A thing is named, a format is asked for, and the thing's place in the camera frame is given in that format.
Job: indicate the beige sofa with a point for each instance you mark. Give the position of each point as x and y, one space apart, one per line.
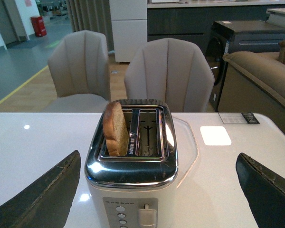
257 84

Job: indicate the white cabinet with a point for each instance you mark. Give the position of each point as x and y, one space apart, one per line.
129 27

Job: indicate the beige chair right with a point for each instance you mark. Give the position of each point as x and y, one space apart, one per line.
173 71

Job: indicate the black label sticker on table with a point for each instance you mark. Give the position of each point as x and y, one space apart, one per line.
238 118

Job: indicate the grey curtain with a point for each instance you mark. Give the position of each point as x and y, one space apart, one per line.
93 15

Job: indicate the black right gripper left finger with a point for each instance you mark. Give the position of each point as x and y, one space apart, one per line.
45 203

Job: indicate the beige chair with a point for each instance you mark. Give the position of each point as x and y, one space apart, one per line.
173 71
79 67

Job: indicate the dark kitchen counter cabinet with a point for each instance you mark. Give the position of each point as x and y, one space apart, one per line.
191 20

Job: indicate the black washing machine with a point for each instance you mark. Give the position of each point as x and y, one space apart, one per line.
237 38

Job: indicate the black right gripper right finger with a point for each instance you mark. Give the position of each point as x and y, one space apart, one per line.
264 191

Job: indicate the white chrome two-slot toaster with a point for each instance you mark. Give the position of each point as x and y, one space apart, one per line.
136 190

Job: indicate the brown bread slice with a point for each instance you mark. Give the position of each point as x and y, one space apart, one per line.
115 130

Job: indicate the red fire extinguisher box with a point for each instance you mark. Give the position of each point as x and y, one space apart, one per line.
38 26

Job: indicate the beige chair left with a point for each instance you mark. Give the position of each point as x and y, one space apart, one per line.
79 67

